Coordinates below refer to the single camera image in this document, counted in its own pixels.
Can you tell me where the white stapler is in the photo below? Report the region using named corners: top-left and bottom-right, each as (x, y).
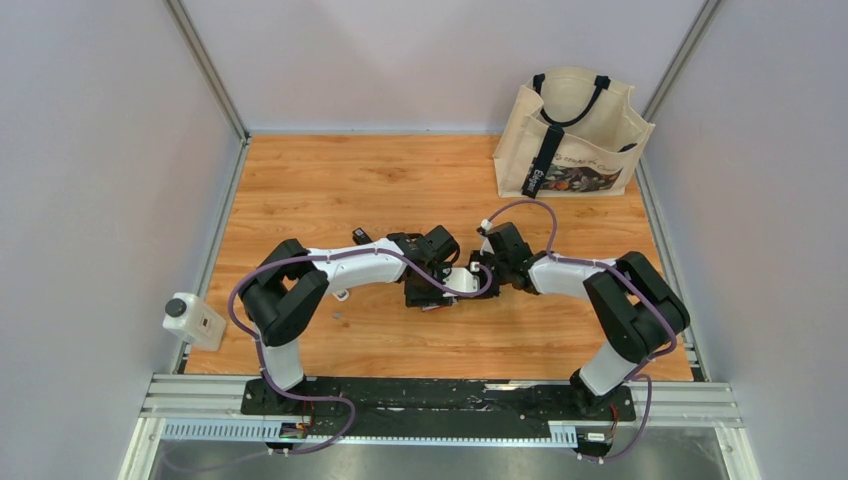
top-left (332, 289), bottom-right (350, 302)

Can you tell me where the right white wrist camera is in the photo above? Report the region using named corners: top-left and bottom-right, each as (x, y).
top-left (476, 218), bottom-right (495, 255)

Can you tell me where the beige canvas tote bag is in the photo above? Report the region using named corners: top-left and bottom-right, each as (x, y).
top-left (493, 66), bottom-right (655, 198)

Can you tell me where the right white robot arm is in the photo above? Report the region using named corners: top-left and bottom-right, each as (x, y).
top-left (474, 220), bottom-right (691, 419)

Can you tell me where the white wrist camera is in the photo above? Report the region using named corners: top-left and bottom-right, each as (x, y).
top-left (443, 261), bottom-right (482, 298)
top-left (476, 218), bottom-right (495, 255)

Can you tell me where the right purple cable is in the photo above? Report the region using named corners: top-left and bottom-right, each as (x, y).
top-left (478, 199), bottom-right (680, 464)

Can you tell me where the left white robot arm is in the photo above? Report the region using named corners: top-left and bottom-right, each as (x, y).
top-left (227, 226), bottom-right (477, 415)

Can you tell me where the black stapler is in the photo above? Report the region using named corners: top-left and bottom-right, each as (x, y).
top-left (352, 228), bottom-right (373, 245)

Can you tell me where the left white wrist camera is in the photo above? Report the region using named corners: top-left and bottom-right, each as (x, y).
top-left (443, 261), bottom-right (482, 298)

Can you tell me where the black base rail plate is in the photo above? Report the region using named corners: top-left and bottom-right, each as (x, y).
top-left (240, 377), bottom-right (636, 439)

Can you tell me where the red white staple box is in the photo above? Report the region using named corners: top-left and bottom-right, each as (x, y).
top-left (421, 304), bottom-right (453, 312)

